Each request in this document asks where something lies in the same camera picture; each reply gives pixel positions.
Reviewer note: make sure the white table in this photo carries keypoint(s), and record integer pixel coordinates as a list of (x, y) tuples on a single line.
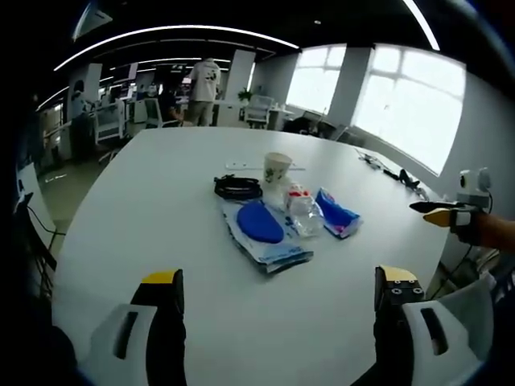
[(201, 225)]

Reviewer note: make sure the clear bag with blue pad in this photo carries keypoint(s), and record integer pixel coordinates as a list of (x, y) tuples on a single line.
[(261, 233)]

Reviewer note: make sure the person's dark clothing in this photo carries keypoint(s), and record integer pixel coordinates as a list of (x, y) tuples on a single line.
[(503, 283)]

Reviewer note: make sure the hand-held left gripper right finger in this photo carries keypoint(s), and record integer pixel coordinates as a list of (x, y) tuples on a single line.
[(392, 321)]

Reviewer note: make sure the straight ceiling light strip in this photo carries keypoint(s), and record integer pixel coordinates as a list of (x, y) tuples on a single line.
[(422, 22)]

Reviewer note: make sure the green potted plant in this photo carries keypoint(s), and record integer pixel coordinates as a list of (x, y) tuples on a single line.
[(244, 95)]

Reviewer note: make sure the floral paper cup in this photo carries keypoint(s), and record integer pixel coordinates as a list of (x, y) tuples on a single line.
[(275, 171)]

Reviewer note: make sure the clear plastic water bottle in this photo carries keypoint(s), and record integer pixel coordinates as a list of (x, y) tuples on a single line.
[(303, 213)]

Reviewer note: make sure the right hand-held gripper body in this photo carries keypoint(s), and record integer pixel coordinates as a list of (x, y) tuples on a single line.
[(475, 193)]

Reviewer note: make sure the large window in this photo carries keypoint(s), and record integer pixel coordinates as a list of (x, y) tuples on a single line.
[(410, 108)]

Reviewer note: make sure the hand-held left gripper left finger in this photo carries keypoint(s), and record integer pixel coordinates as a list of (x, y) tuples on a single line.
[(161, 321)]

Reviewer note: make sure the curved ceiling light strip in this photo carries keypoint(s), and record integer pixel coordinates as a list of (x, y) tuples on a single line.
[(169, 33)]

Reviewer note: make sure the blue snack packet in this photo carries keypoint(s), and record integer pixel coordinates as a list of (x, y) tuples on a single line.
[(338, 215)]

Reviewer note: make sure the narrow window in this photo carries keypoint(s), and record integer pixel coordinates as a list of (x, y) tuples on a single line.
[(316, 80)]

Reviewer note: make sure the white office chair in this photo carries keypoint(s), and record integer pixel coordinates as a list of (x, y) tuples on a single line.
[(153, 112), (258, 110), (109, 120)]

